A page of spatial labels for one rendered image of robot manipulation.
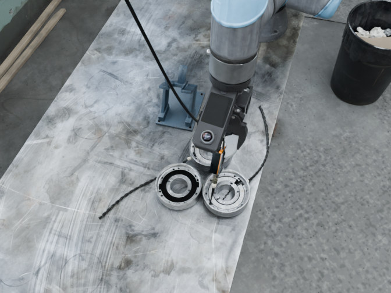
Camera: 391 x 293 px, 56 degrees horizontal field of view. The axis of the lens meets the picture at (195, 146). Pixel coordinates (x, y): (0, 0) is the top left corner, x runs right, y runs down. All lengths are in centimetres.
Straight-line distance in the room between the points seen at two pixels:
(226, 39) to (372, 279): 136
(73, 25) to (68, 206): 187
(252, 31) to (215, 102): 14
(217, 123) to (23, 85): 188
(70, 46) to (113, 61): 137
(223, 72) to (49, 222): 54
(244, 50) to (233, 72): 4
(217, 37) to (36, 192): 59
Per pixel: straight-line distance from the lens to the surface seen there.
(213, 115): 60
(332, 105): 209
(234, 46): 55
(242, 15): 52
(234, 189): 82
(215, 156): 73
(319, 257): 168
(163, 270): 80
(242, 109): 66
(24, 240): 91
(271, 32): 114
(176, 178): 84
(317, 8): 103
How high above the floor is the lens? 157
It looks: 58 degrees down
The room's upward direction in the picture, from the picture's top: 5 degrees counter-clockwise
